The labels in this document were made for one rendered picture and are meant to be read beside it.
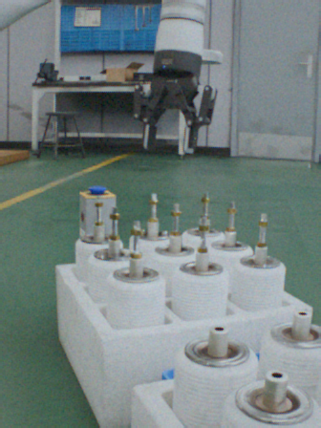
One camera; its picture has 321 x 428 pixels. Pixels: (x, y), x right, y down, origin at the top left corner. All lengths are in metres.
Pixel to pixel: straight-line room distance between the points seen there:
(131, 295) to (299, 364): 0.31
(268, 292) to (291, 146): 4.98
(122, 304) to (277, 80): 5.15
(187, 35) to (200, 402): 0.52
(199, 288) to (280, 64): 5.10
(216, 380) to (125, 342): 0.27
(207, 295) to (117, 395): 0.22
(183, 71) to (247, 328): 0.43
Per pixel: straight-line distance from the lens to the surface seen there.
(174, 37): 0.81
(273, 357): 0.64
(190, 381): 0.58
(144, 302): 0.83
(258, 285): 0.92
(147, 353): 0.83
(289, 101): 5.85
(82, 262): 1.06
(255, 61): 5.86
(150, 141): 0.83
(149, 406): 0.63
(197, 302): 0.87
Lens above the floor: 0.52
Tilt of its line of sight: 12 degrees down
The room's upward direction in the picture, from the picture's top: 2 degrees clockwise
